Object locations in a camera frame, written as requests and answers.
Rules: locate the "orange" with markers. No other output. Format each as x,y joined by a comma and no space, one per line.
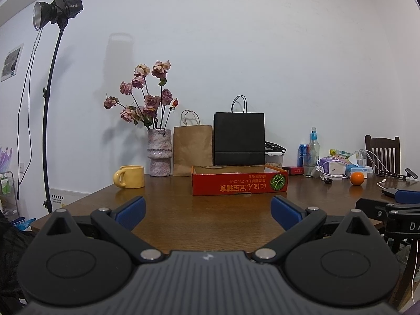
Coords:
357,178

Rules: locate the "dark wooden chair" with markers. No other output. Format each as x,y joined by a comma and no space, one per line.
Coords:
382,144

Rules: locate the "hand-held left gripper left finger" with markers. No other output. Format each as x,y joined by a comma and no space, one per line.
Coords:
131,208

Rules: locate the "green snack packet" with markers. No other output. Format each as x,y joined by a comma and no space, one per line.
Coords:
341,153

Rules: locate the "blue drink can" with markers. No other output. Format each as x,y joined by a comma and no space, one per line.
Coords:
302,156

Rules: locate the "black studio light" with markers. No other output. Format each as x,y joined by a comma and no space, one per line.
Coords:
67,8

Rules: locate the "brown paper bag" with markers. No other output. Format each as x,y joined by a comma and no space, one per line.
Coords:
192,147

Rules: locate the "blue packet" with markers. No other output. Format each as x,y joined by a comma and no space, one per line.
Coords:
23,223

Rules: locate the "small white box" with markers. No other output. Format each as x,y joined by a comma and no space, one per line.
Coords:
338,169

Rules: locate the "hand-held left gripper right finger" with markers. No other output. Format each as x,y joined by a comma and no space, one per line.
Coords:
285,211

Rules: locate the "white wall heater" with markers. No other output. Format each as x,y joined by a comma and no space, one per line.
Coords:
70,198

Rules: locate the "blue tissue box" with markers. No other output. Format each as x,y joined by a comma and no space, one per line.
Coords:
357,169

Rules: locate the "black phone stand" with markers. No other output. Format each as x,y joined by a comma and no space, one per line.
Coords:
411,174

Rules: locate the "dried pink roses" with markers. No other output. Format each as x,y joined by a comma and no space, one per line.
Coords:
151,101

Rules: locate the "clear plastic bottle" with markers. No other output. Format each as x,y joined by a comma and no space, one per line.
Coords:
313,154

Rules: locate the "clear storage container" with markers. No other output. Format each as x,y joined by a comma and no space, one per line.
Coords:
274,160

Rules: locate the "small red box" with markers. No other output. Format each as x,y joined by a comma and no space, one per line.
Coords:
293,170

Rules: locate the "black cloth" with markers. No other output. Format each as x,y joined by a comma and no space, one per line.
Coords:
11,256

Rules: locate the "red cardboard box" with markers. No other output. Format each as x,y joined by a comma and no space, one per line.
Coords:
210,185

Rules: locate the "small clear pump bottle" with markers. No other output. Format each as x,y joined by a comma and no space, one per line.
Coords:
361,159

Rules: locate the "pile of packaged items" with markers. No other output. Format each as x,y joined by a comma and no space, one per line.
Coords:
320,170

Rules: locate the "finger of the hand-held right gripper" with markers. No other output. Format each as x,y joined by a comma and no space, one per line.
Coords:
374,210
410,197

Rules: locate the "yellow mug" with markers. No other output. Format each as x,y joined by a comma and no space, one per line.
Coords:
133,177

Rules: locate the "purple wall decoration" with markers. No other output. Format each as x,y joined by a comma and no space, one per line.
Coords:
5,159

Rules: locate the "pink speckled vase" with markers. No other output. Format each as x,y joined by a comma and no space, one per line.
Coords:
159,154

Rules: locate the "wall poster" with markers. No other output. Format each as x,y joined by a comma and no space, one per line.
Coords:
11,62

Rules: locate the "black paper bag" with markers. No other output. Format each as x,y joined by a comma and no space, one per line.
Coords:
239,137

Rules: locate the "purple tissue pack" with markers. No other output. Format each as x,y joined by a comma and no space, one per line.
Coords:
325,163

